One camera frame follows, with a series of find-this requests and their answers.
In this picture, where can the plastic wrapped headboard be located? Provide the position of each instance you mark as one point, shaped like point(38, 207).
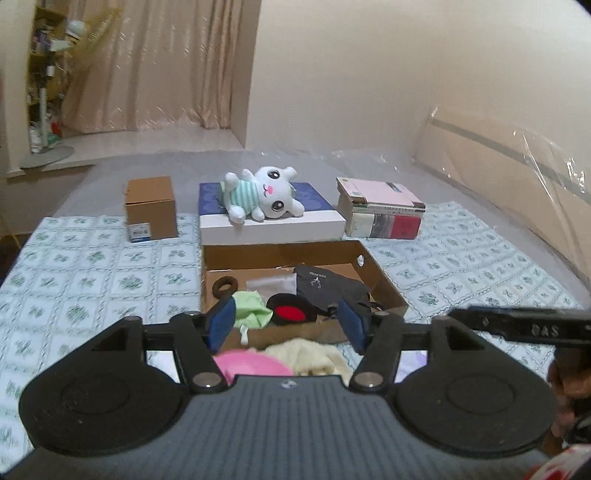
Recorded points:
point(498, 157)

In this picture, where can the beige curtain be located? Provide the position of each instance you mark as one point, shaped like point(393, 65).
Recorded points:
point(161, 60)

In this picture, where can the standing fan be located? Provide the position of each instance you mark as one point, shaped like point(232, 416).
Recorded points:
point(46, 157)

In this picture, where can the person's right hand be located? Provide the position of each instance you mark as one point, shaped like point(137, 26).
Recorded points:
point(561, 383)

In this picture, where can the grey cloth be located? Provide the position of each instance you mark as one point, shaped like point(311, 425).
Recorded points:
point(270, 284)

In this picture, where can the plastic covered mattress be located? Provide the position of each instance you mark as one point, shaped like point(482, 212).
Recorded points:
point(115, 170)

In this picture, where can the purple and white tissue pack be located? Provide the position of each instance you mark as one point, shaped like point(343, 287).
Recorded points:
point(413, 367)

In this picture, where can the cluttered wooden shelf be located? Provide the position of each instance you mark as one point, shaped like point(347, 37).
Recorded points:
point(39, 50)

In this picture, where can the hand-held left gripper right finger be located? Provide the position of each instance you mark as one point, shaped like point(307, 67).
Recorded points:
point(353, 325)

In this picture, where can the brown hair scrunchie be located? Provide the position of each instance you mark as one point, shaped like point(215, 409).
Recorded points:
point(215, 287)

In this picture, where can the white flat box blue top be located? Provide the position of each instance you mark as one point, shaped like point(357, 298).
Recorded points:
point(277, 230)

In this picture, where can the green spine book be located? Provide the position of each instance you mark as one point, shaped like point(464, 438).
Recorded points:
point(397, 210)

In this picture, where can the black face mask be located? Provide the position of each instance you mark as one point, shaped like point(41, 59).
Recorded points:
point(332, 286)

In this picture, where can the black pad with red oval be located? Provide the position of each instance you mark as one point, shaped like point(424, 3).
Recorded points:
point(291, 314)

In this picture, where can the white plush toy striped shirt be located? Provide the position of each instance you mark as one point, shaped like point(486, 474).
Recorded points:
point(272, 189)

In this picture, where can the cardboard tray box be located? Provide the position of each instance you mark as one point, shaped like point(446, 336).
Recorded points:
point(277, 256)

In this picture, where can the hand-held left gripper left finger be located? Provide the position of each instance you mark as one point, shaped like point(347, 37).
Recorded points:
point(220, 323)

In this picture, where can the green face mask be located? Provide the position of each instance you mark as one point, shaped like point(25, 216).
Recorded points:
point(251, 307)

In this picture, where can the small closed cardboard box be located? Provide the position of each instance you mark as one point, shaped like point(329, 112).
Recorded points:
point(152, 207)

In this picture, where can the pink lidded cup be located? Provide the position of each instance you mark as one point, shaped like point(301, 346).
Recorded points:
point(249, 364)

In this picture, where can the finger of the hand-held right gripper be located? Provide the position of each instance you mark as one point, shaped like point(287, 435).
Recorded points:
point(508, 323)

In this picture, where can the green floral printed cloth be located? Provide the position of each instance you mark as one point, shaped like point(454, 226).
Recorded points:
point(92, 286)

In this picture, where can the pale yellow towel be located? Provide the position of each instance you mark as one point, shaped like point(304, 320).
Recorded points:
point(309, 357)

